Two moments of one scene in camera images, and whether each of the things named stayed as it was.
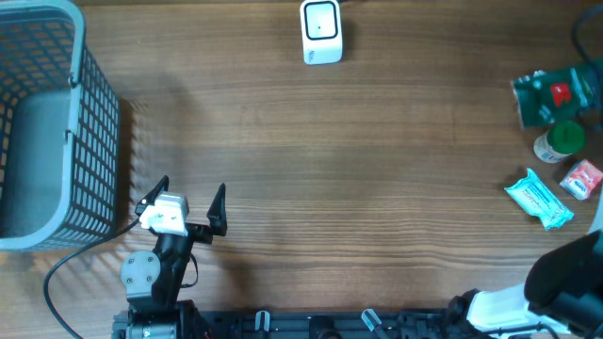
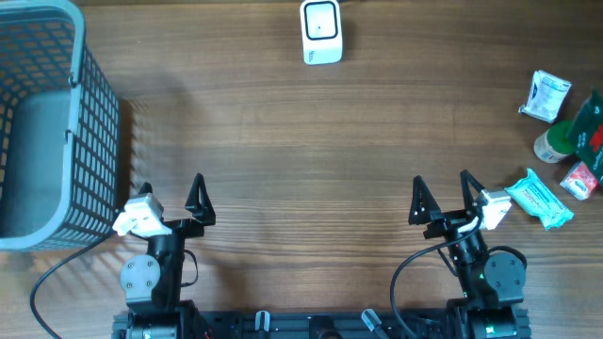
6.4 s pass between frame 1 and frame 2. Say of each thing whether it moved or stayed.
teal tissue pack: stayed
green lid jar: stayed
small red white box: stayed
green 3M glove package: moved
